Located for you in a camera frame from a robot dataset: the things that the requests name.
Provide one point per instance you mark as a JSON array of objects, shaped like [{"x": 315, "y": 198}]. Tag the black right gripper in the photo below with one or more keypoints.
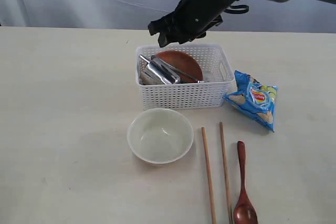
[{"x": 188, "y": 22}]

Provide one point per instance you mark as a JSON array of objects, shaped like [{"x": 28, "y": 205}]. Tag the stainless steel fork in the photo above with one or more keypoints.
[{"x": 162, "y": 62}]

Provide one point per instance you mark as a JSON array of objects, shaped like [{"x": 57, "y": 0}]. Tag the wooden chopstick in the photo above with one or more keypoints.
[
  {"x": 226, "y": 175},
  {"x": 209, "y": 177}
]

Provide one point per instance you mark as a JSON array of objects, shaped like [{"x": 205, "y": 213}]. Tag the speckled beige ceramic bowl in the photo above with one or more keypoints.
[{"x": 160, "y": 136}]

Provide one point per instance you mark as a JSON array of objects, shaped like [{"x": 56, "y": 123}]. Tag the blue potato chips bag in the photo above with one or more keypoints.
[{"x": 253, "y": 99}]

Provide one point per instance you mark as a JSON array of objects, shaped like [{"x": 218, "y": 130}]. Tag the brown wooden handled spoon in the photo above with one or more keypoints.
[{"x": 244, "y": 211}]

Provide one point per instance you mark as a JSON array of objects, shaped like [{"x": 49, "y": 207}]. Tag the stainless steel cup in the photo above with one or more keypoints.
[{"x": 155, "y": 74}]

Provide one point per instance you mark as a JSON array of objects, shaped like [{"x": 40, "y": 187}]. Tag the terracotta brown plate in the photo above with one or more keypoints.
[{"x": 183, "y": 62}]

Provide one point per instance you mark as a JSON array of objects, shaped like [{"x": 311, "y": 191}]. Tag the white perforated plastic basket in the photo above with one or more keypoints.
[{"x": 217, "y": 73}]

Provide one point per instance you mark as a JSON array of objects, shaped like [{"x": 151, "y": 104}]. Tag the grey backdrop curtain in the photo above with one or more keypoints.
[{"x": 307, "y": 16}]

